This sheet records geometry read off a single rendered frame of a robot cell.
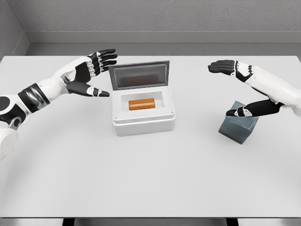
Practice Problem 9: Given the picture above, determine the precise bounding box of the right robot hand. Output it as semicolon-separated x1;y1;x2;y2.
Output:
207;59;286;118

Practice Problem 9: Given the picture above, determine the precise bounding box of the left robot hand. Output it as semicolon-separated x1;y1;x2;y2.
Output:
54;48;118;98

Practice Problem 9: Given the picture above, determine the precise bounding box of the dark grey cube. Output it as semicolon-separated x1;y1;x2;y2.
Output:
218;100;260;145

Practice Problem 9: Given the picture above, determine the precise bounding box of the white box lid with window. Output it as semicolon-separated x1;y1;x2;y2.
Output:
108;60;171;91

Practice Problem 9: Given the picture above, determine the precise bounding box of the orange block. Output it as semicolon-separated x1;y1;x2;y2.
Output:
128;98;157;111

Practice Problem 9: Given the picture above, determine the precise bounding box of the white box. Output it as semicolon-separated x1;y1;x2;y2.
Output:
110;85;176;137

